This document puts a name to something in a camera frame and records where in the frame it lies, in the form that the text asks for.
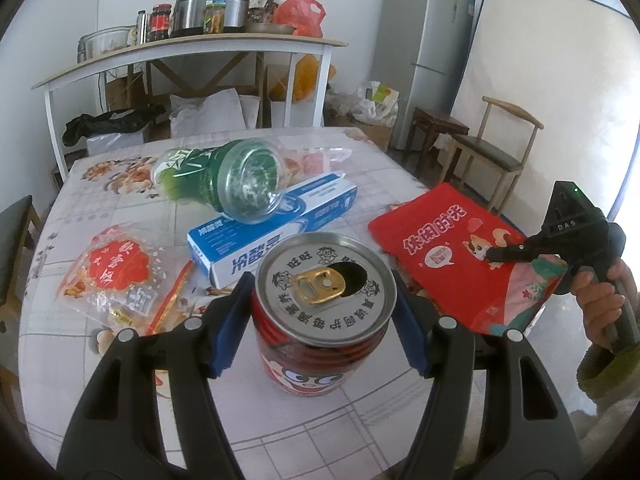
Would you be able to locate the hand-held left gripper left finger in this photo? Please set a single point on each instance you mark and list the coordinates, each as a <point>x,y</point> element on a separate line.
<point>232,320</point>

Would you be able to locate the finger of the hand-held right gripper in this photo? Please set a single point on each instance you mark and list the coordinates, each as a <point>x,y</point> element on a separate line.
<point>510,252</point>

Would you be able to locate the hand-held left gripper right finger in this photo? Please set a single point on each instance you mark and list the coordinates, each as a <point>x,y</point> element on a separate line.
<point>410,330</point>

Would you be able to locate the red drink can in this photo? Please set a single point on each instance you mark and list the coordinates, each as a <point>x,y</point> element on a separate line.
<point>320,330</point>

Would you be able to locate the clear snack bag red label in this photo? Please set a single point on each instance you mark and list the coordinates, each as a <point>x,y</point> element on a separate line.
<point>115,275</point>

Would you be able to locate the green plastic bottle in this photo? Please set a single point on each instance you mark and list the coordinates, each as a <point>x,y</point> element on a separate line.
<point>210,180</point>

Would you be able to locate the blue white toothpaste box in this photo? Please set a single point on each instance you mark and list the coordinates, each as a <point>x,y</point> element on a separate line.
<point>320,205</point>

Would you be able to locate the clear plastic wrapper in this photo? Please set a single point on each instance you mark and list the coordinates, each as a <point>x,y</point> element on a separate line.
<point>320,160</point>

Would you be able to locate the person's right hand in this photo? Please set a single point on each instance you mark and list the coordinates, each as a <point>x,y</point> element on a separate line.
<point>595,305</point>

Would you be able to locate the light wooden chair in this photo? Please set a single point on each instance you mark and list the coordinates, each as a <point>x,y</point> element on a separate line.
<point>495,155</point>

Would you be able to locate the floral plastic tablecloth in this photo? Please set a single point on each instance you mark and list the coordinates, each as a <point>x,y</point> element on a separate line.
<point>325,425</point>

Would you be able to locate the dark wooden stool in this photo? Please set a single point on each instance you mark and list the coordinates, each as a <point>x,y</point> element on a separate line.
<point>435,122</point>

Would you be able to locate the white mattress with blue edge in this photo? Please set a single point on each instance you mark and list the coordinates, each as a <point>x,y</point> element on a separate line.
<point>550,85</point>

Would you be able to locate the brown cardboard box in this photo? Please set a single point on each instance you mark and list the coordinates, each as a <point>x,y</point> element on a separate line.
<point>120,92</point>
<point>370,132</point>

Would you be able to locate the white fluffy robe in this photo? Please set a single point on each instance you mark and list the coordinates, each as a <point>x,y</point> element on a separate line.
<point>605,435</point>

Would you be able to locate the white green printed sack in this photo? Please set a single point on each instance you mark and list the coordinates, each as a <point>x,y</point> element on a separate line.
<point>385,97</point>

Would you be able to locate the white plastic bag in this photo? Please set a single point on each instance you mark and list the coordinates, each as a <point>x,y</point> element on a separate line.
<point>362,105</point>

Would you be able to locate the white stuffed sack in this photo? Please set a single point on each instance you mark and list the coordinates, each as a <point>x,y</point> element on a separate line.
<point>210,110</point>

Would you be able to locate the silver refrigerator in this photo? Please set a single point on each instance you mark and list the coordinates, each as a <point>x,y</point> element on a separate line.
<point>425,50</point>

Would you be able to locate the black plastic bag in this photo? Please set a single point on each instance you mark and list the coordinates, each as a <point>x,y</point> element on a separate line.
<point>110,120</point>

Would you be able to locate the dark seat chair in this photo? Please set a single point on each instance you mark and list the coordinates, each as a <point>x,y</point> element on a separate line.
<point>15,225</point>

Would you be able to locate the yellow plastic bag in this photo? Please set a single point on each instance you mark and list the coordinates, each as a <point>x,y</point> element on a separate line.
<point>300,77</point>

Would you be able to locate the white side table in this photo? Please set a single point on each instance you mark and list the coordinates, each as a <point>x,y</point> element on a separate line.
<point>150,50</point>

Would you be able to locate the metal dish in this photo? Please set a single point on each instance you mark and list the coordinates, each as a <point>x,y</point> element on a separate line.
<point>270,28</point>

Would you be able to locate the pickle jar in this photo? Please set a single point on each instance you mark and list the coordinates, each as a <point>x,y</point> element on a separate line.
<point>215,17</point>

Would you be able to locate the dark sauce jar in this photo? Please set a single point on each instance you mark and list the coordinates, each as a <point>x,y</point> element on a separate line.
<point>160,22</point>

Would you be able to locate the steel thermos flask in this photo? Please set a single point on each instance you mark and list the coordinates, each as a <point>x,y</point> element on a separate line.
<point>141,27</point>

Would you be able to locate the dark glass bottle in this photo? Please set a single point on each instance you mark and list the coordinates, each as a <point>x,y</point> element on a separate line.
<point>260,10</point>

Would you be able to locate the orange plastic bag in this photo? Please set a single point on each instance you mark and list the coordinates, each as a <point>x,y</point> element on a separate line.
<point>300,12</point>

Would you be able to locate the silver rice cooker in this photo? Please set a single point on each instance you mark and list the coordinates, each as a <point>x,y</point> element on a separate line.
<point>210,5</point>

